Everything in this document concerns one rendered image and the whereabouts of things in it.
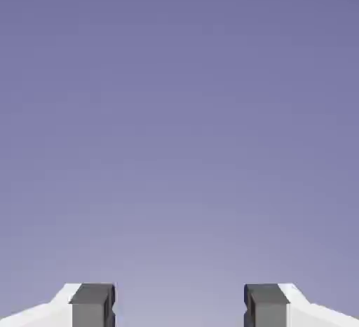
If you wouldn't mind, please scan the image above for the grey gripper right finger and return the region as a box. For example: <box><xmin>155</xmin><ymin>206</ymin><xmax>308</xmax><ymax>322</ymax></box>
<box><xmin>243</xmin><ymin>282</ymin><xmax>359</xmax><ymax>327</ymax></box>

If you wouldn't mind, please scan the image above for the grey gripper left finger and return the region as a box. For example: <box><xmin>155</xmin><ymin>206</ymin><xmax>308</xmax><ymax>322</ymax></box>
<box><xmin>0</xmin><ymin>282</ymin><xmax>116</xmax><ymax>327</ymax></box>

